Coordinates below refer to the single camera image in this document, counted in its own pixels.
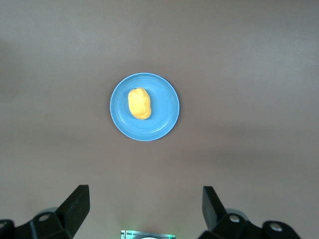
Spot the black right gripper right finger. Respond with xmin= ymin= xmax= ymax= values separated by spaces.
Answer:
xmin=198 ymin=186 xmax=302 ymax=239

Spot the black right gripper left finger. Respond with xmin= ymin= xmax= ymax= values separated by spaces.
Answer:
xmin=0 ymin=184 xmax=90 ymax=239

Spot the blue round plate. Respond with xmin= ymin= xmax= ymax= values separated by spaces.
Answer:
xmin=110 ymin=72 xmax=180 ymax=142

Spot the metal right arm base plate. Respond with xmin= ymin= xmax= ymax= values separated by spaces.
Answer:
xmin=121 ymin=230 xmax=176 ymax=239

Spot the yellow potato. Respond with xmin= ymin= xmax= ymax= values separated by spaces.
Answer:
xmin=128 ymin=88 xmax=153 ymax=120

